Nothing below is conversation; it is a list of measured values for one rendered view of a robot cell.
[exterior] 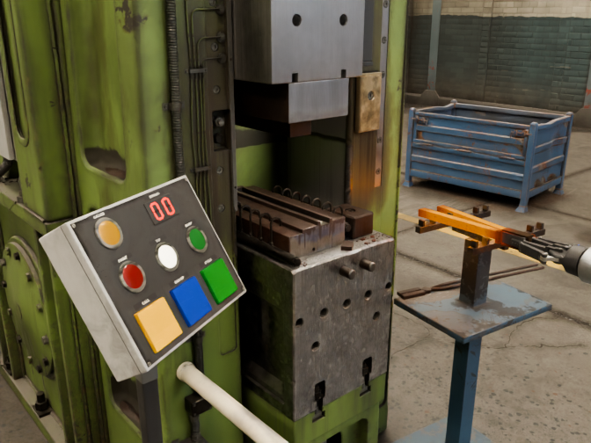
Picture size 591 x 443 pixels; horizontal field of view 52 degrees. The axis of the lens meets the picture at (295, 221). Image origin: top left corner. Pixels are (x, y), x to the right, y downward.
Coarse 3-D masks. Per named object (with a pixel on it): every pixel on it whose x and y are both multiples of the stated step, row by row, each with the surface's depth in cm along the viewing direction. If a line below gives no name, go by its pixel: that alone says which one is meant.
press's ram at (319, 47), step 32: (256, 0) 137; (288, 0) 136; (320, 0) 142; (352, 0) 148; (256, 32) 139; (288, 32) 138; (320, 32) 144; (352, 32) 151; (256, 64) 142; (288, 64) 140; (320, 64) 147; (352, 64) 154
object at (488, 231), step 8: (424, 208) 188; (424, 216) 186; (432, 216) 183; (440, 216) 180; (448, 216) 179; (448, 224) 178; (456, 224) 175; (464, 224) 172; (472, 224) 170; (480, 224) 170; (472, 232) 170; (480, 232) 168; (488, 232) 165; (496, 232) 162; (512, 232) 159; (520, 232) 158; (496, 240) 162; (528, 240) 156; (512, 248) 160
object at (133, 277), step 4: (124, 268) 104; (128, 268) 104; (132, 268) 105; (136, 268) 106; (124, 272) 103; (128, 272) 104; (132, 272) 105; (136, 272) 106; (140, 272) 106; (124, 276) 103; (128, 276) 104; (132, 276) 104; (136, 276) 105; (140, 276) 106; (124, 280) 103; (128, 280) 103; (132, 280) 104; (136, 280) 105; (140, 280) 106; (128, 284) 103; (132, 284) 104; (136, 284) 105; (140, 284) 105
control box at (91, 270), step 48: (144, 192) 115; (192, 192) 126; (48, 240) 101; (96, 240) 101; (144, 240) 110; (96, 288) 99; (144, 288) 106; (240, 288) 128; (96, 336) 103; (144, 336) 102
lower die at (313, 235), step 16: (240, 192) 185; (272, 192) 188; (272, 208) 174; (304, 208) 170; (320, 208) 173; (256, 224) 165; (272, 224) 164; (288, 224) 161; (304, 224) 161; (320, 224) 161; (336, 224) 165; (288, 240) 155; (304, 240) 158; (320, 240) 162; (336, 240) 166
